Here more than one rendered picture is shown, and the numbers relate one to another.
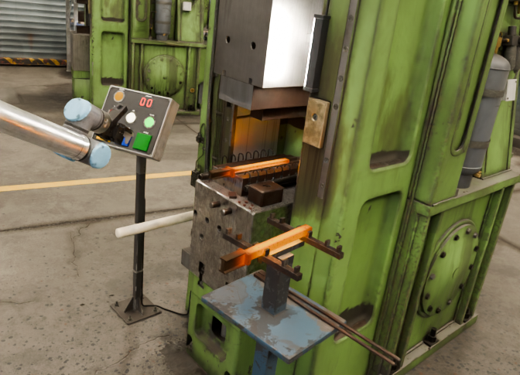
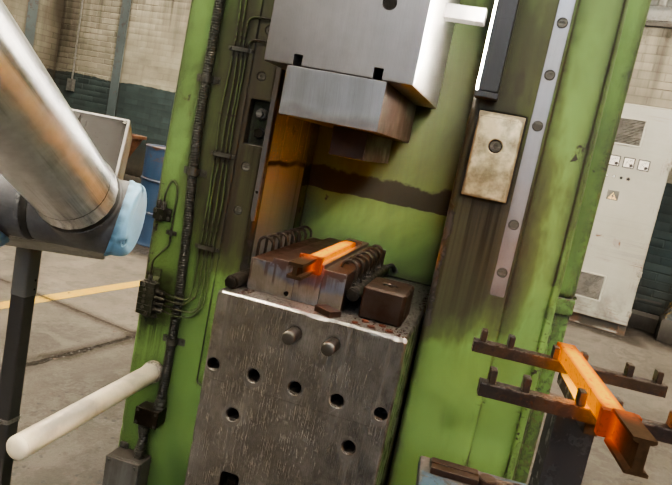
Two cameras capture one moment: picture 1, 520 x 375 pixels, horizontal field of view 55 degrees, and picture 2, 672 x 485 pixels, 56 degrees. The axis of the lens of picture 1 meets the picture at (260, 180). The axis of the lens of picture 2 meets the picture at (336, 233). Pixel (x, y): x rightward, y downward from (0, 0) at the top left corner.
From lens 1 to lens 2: 1.24 m
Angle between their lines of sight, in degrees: 34
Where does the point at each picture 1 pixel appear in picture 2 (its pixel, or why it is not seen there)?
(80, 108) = not seen: hidden behind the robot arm
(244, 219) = (377, 357)
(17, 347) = not seen: outside the picture
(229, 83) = (313, 81)
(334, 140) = (534, 186)
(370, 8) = not seen: outside the picture
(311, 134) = (486, 178)
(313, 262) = (476, 421)
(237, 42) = not seen: outside the picture
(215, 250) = (279, 437)
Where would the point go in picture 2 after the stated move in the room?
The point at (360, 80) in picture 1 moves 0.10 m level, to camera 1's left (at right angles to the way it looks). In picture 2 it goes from (592, 76) to (558, 64)
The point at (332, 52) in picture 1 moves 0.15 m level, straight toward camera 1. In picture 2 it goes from (531, 28) to (590, 22)
